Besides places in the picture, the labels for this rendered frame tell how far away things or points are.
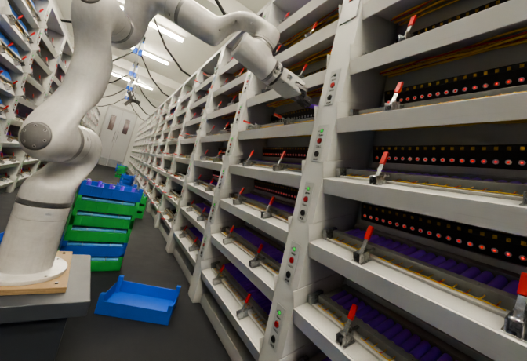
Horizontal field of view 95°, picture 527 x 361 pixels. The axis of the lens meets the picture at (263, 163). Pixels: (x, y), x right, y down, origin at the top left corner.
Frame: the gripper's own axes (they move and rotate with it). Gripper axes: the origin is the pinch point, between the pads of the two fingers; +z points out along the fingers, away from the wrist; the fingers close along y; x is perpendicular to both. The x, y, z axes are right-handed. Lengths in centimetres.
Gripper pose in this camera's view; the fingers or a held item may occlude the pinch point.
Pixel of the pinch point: (304, 100)
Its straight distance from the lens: 94.9
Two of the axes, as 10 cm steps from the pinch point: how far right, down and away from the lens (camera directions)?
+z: 7.5, 4.5, 4.9
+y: -5.2, -0.5, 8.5
